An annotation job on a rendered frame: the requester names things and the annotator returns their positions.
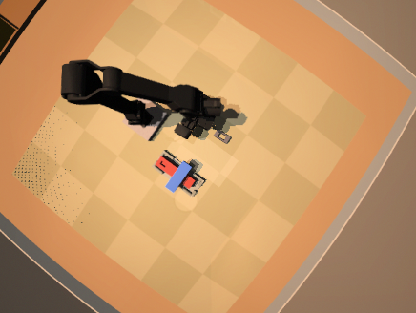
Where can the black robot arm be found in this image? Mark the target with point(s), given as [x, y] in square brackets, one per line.
[80, 85]

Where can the red rectangular block with square holes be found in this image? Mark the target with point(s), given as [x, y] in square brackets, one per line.
[169, 167]

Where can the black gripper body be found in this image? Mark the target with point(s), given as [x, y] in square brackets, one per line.
[188, 123]

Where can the blue rectangular block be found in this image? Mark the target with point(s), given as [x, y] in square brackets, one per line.
[179, 175]

